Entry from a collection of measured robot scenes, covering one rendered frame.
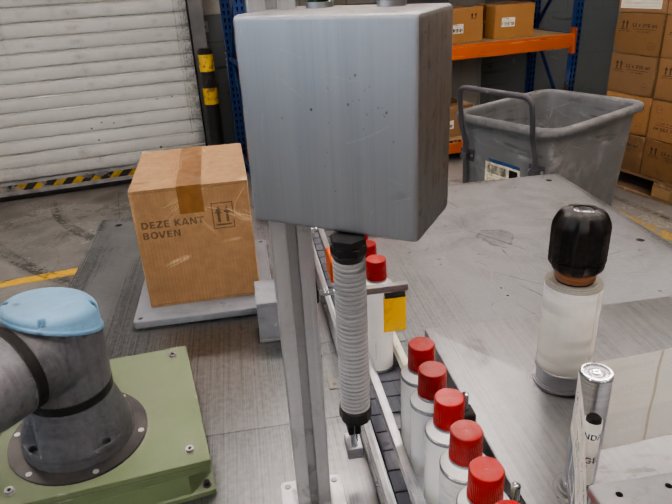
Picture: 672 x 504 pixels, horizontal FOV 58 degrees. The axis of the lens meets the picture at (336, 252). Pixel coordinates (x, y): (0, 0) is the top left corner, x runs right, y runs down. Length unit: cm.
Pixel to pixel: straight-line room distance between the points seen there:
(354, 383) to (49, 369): 39
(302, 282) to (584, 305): 45
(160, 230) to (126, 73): 374
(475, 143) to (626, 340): 213
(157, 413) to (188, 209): 47
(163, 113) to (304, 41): 454
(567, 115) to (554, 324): 285
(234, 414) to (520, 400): 47
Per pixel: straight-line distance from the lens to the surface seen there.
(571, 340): 98
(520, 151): 303
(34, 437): 96
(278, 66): 54
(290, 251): 67
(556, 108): 380
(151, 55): 499
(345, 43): 51
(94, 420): 91
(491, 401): 101
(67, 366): 84
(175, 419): 98
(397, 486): 87
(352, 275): 55
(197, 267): 134
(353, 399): 64
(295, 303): 70
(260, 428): 104
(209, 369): 119
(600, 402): 79
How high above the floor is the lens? 151
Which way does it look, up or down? 25 degrees down
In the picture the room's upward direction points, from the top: 3 degrees counter-clockwise
